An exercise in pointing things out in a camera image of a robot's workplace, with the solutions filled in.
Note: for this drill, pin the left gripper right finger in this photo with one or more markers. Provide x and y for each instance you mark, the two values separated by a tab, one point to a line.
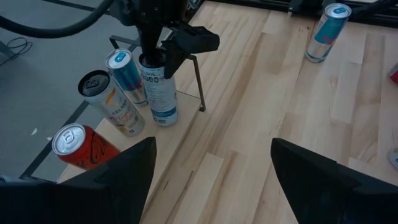
335	202

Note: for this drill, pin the blue silver Red Bull can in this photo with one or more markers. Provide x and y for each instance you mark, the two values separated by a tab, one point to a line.
127	77
326	34

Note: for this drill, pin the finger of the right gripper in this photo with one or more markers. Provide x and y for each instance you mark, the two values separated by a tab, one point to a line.
150	40
192	40

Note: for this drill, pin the red Coca-Cola can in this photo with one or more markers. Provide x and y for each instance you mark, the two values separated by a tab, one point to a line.
84	149
395	74

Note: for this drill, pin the Celsius can blue palm print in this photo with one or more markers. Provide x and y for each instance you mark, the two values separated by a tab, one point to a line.
160	99

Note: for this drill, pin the Celsius can orange print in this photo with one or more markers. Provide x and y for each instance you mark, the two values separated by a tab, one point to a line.
118	109

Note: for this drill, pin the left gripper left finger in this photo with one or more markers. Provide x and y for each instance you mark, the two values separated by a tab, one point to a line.
93	202

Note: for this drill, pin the wooden shelf black metal frame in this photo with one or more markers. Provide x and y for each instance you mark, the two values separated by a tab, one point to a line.
174	137

